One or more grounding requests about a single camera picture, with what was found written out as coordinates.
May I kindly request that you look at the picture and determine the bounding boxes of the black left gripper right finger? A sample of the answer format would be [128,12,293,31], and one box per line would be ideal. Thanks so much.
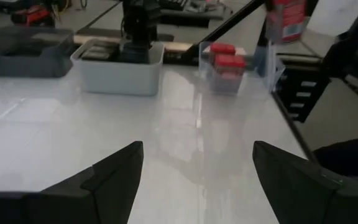
[252,140,358,224]

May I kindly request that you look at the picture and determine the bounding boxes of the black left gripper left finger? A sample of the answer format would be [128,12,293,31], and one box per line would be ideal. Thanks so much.
[0,140,145,224]

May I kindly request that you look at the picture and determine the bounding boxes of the dark green box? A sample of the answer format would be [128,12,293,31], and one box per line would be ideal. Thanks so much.
[234,55,247,70]

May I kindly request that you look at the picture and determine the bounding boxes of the red lid clear spice jar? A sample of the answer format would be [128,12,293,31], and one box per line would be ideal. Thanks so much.
[208,54,236,94]

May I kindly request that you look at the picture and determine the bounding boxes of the red block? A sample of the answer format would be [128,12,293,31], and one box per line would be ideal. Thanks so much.
[209,42,237,63]

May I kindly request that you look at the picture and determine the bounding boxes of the white plastic bin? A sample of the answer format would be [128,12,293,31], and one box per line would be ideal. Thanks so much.
[70,39,166,96]

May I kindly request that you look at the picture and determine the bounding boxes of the dark grey plastic bin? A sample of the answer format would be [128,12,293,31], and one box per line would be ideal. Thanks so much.
[0,26,76,78]

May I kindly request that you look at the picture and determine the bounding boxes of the clear plastic bin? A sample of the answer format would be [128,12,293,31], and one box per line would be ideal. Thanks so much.
[197,40,287,94]

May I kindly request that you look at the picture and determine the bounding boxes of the red tool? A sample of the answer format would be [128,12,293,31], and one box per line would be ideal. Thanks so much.
[10,4,55,27]

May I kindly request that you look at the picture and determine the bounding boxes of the black keyboard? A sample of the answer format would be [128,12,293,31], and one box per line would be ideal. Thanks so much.
[158,0,189,10]

